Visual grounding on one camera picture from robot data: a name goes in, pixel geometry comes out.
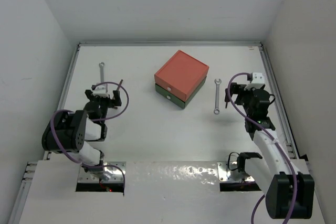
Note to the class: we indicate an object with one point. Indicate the green drawer box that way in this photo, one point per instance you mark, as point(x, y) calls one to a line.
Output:
point(181, 104)

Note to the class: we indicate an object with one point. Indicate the metal base plate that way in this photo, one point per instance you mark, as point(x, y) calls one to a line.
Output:
point(110, 173)
point(227, 174)

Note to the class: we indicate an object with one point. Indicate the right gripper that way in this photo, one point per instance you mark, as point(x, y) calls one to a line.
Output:
point(239, 88)

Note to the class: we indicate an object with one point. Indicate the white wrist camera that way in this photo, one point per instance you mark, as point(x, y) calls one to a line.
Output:
point(256, 81)
point(100, 91)

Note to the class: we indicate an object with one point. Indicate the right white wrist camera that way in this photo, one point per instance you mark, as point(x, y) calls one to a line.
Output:
point(256, 81)

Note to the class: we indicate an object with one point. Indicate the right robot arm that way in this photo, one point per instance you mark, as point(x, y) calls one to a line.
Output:
point(288, 192)

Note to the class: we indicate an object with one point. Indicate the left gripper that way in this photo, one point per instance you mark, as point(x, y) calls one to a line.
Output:
point(90, 95)

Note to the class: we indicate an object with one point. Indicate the silver wrench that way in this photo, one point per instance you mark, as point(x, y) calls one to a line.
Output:
point(101, 66)
point(217, 91)

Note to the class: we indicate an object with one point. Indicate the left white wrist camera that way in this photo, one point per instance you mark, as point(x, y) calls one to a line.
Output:
point(100, 91)

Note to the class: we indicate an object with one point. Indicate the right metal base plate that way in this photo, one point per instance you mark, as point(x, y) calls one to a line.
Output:
point(227, 174)

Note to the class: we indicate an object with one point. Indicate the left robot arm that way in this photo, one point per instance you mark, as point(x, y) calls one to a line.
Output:
point(74, 130)

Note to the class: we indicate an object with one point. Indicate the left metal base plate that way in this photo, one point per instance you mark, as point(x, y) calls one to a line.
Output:
point(110, 173)

